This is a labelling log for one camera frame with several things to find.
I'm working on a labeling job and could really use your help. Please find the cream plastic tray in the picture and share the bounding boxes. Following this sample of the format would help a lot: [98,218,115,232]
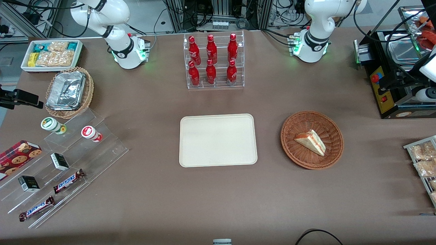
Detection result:
[179,114,258,168]

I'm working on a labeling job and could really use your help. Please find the clear acrylic stepped display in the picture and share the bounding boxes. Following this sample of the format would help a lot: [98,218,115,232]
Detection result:
[0,108,129,229]

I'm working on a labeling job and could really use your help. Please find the steel tray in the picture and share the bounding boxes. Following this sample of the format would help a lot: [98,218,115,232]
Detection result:
[398,6,436,51]

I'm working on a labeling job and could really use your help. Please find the metal snack tray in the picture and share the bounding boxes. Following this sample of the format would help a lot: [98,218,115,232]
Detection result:
[403,135,436,209]

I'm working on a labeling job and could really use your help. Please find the white snack box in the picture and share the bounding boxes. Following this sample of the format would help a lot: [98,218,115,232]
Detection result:
[21,40,84,73]

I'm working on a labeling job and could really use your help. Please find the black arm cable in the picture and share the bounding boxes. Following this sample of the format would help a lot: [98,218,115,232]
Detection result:
[354,0,409,43]

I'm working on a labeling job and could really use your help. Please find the triangular sandwich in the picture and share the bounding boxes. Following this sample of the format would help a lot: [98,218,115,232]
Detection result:
[294,130,326,157]

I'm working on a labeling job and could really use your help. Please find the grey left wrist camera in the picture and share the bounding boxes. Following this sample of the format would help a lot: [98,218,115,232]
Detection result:
[416,87,436,103]

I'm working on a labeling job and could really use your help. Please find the small black carton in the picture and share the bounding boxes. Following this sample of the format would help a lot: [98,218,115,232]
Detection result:
[18,176,41,193]
[50,153,70,171]

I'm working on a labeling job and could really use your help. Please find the red cola bottle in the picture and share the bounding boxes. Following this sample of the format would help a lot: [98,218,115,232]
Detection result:
[206,34,218,64]
[206,59,217,85]
[188,35,201,66]
[227,60,237,85]
[228,33,238,63]
[188,61,200,86]

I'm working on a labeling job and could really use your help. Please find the red lid yogurt cup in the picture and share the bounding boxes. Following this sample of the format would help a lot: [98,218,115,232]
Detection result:
[81,126,103,143]

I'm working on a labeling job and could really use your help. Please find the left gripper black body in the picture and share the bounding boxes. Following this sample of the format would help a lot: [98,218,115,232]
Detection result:
[402,65,424,89]

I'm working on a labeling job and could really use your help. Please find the black tray sealing machine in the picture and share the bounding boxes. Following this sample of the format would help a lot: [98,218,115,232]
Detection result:
[354,30,436,119]

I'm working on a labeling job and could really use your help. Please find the light wicker basket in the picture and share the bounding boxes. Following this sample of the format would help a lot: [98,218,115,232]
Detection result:
[45,67,94,119]

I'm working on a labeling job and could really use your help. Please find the red orange packet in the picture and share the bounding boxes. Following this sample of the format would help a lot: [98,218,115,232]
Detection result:
[418,16,436,50]

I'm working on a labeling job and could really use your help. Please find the stacked aluminium foil trays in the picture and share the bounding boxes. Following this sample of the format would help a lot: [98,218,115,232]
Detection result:
[46,71,86,111]

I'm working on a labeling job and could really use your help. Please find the clear acrylic bottle rack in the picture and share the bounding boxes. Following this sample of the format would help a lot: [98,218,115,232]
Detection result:
[183,30,245,89]

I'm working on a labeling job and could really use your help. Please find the brown wicker basket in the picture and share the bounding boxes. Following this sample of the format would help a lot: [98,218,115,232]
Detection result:
[281,111,344,170]

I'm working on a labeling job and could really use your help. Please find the Snickers chocolate bar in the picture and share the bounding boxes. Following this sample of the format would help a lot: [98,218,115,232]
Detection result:
[53,169,85,194]
[19,196,56,222]

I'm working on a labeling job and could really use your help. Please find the red tartan cookie box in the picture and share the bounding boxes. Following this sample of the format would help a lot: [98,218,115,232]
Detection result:
[0,140,43,182]

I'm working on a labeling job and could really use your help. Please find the background equipment rack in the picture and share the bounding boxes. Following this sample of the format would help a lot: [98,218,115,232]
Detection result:
[163,0,273,33]

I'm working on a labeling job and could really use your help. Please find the black clamp bracket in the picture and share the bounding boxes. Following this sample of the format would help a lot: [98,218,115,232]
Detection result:
[0,84,44,110]

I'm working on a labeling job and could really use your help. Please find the green lid yogurt cup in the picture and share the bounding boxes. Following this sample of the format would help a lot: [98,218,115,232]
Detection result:
[41,117,67,135]

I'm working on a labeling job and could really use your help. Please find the black floor cable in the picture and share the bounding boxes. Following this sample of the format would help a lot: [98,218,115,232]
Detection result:
[295,229,344,245]

